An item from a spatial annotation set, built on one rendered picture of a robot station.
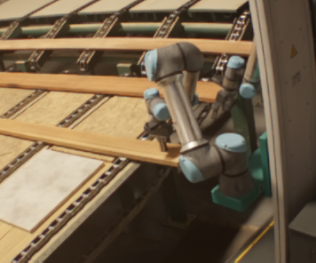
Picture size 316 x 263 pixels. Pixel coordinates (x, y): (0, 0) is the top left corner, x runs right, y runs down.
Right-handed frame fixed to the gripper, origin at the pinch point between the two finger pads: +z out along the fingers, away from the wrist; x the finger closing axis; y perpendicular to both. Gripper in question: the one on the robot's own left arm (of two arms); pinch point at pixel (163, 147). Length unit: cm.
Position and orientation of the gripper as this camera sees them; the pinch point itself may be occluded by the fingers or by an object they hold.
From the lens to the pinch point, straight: 257.4
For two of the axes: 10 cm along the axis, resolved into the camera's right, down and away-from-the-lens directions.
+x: -8.3, -1.0, 5.5
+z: 2.0, 8.6, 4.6
